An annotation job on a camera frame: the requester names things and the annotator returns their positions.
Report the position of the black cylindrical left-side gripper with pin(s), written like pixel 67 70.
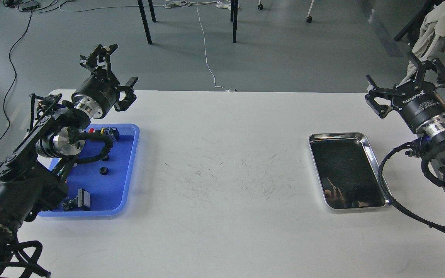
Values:
pixel 96 89

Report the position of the black cylindrical right-side gripper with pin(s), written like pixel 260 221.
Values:
pixel 423 106

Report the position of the small black gear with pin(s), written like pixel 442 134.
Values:
pixel 104 170

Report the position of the black left-side robot arm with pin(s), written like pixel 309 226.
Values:
pixel 33 177

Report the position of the black right-side robot arm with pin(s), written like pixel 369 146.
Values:
pixel 430 144

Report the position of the blue plastic tray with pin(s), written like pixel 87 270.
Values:
pixel 108 193

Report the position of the silver metal tray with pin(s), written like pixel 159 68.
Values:
pixel 347 170

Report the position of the black table leg left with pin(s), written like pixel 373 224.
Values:
pixel 144 18

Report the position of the black table leg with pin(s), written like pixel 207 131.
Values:
pixel 234 4
pixel 144 18

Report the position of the black power strip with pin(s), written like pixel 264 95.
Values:
pixel 23 5

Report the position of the white caster leg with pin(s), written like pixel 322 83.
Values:
pixel 309 19

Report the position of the black table leg right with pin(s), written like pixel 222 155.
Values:
pixel 234 4

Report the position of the black switch block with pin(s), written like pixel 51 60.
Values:
pixel 81 201

